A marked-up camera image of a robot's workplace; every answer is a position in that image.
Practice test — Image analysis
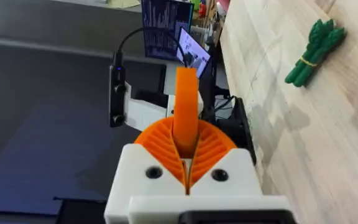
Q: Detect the dark computer monitor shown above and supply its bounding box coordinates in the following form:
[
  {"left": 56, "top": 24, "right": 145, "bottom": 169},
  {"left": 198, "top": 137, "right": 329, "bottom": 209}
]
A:
[{"left": 140, "top": 0, "right": 195, "bottom": 62}]

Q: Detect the green toy asparagus bunch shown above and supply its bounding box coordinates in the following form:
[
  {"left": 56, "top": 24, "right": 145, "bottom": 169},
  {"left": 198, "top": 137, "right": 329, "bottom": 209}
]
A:
[{"left": 284, "top": 18, "right": 347, "bottom": 88}]

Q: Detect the black camera cable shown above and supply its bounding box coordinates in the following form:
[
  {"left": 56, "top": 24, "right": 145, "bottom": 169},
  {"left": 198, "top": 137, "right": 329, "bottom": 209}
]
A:
[{"left": 116, "top": 26, "right": 188, "bottom": 68}]

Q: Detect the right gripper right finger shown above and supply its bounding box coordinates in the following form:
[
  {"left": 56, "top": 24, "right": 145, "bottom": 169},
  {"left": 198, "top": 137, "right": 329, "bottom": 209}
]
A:
[{"left": 187, "top": 119, "right": 264, "bottom": 197}]

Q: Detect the laptop screen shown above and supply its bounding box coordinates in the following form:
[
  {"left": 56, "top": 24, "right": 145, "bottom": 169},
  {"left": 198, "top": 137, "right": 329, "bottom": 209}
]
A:
[{"left": 175, "top": 27, "right": 213, "bottom": 79}]

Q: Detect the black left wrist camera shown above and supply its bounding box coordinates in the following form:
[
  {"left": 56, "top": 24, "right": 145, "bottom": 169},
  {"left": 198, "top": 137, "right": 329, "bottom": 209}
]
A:
[{"left": 108, "top": 52, "right": 127, "bottom": 128}]

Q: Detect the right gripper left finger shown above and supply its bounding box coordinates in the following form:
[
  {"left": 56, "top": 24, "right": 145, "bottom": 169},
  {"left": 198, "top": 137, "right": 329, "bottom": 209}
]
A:
[{"left": 103, "top": 117, "right": 188, "bottom": 224}]

